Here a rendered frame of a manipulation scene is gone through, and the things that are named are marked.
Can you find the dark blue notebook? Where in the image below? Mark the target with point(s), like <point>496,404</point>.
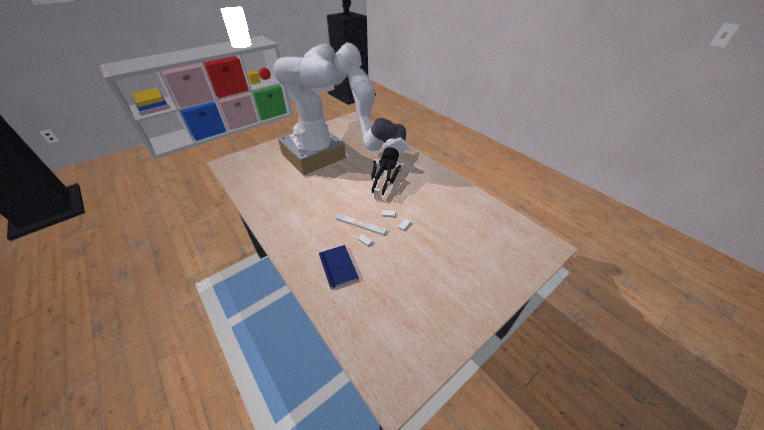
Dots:
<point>338,266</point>

